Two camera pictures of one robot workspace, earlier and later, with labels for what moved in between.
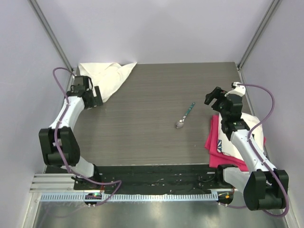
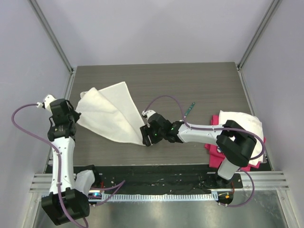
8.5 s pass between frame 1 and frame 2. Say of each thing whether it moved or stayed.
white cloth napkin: moved
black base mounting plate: stayed
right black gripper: moved
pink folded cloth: stayed
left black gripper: moved
